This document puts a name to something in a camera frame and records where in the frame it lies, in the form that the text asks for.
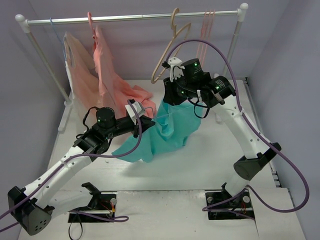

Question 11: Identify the teal t shirt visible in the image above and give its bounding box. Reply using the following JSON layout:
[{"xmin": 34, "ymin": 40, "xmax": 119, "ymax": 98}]
[{"xmin": 118, "ymin": 101, "xmax": 203, "ymax": 163}]

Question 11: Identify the blue plastic hanger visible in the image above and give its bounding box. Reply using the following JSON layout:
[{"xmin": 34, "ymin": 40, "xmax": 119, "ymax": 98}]
[{"xmin": 144, "ymin": 106, "xmax": 168, "ymax": 120}]

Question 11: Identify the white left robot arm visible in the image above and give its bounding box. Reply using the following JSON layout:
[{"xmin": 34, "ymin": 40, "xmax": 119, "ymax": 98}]
[{"xmin": 7, "ymin": 102, "xmax": 155, "ymax": 236}]

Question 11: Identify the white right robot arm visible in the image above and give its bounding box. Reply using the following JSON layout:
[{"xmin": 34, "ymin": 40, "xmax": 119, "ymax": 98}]
[{"xmin": 162, "ymin": 57, "xmax": 281, "ymax": 206}]

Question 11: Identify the salmon pink t shirt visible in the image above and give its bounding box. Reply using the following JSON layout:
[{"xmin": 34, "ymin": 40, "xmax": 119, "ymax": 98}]
[{"xmin": 93, "ymin": 26, "xmax": 156, "ymax": 118}]

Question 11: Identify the pale peach t shirt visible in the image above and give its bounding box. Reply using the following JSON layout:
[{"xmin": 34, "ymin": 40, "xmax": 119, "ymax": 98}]
[{"xmin": 63, "ymin": 32, "xmax": 102, "ymax": 110}]

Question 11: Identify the beige plastic hanger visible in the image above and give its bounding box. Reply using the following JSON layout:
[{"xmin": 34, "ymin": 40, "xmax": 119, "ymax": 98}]
[{"xmin": 150, "ymin": 7, "xmax": 192, "ymax": 84}]

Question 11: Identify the pink plastic hanger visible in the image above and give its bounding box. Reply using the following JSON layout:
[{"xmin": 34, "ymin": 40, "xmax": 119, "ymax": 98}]
[
  {"xmin": 198, "ymin": 10, "xmax": 215, "ymax": 65},
  {"xmin": 201, "ymin": 9, "xmax": 216, "ymax": 64},
  {"xmin": 196, "ymin": 10, "xmax": 211, "ymax": 62}
]

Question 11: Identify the pink hanger holding shirt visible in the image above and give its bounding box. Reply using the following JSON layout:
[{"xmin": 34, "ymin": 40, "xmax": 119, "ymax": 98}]
[{"xmin": 87, "ymin": 11, "xmax": 97, "ymax": 42}]

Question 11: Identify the blue hanger holding shirt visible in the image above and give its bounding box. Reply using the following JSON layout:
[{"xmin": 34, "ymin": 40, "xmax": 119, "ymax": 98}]
[{"xmin": 49, "ymin": 17, "xmax": 66, "ymax": 60}]

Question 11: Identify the white metal clothes rack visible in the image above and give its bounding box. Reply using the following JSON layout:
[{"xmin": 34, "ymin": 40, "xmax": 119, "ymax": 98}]
[{"xmin": 14, "ymin": 2, "xmax": 250, "ymax": 132}]

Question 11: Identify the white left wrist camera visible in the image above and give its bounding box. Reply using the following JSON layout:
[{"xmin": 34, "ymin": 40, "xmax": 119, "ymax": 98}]
[{"xmin": 125, "ymin": 99, "xmax": 146, "ymax": 124}]

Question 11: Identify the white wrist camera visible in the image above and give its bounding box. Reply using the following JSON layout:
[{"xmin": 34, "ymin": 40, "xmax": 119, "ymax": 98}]
[
  {"xmin": 161, "ymin": 57, "xmax": 185, "ymax": 83},
  {"xmin": 125, "ymin": 99, "xmax": 146, "ymax": 124}
]

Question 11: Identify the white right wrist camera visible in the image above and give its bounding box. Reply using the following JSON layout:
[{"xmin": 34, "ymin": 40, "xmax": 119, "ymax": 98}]
[{"xmin": 161, "ymin": 57, "xmax": 185, "ymax": 83}]

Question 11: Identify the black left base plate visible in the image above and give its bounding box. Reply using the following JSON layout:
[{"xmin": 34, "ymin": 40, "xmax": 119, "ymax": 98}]
[{"xmin": 67, "ymin": 192, "xmax": 117, "ymax": 223}]

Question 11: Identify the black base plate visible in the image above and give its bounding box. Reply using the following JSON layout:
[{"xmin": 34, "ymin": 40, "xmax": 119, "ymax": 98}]
[
  {"xmin": 67, "ymin": 192, "xmax": 117, "ymax": 223},
  {"xmin": 204, "ymin": 190, "xmax": 255, "ymax": 221}
]

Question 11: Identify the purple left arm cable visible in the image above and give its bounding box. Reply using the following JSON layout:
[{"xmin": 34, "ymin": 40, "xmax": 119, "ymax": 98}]
[{"xmin": 0, "ymin": 99, "xmax": 145, "ymax": 232}]

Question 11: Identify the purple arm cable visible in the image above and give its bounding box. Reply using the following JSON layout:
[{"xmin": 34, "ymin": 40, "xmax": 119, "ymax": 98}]
[
  {"xmin": 0, "ymin": 99, "xmax": 145, "ymax": 232},
  {"xmin": 164, "ymin": 39, "xmax": 310, "ymax": 215}
]

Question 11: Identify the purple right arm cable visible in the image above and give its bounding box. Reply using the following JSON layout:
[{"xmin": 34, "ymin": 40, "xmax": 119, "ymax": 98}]
[{"xmin": 164, "ymin": 39, "xmax": 310, "ymax": 215}]

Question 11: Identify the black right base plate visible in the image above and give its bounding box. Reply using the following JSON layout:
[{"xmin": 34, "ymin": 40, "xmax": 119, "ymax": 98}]
[{"xmin": 204, "ymin": 190, "xmax": 255, "ymax": 221}]

